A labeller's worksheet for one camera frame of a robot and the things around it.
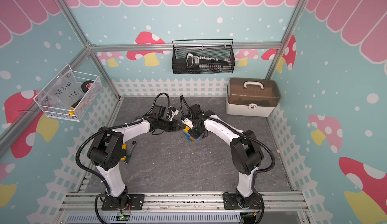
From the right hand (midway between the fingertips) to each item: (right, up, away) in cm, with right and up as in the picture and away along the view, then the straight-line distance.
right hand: (194, 132), depth 90 cm
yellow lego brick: (-5, +2, 0) cm, 5 cm away
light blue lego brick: (-4, -1, +1) cm, 4 cm away
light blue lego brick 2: (+2, -2, -11) cm, 12 cm away
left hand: (-7, +2, +1) cm, 8 cm away
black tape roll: (-57, +27, -11) cm, 64 cm away
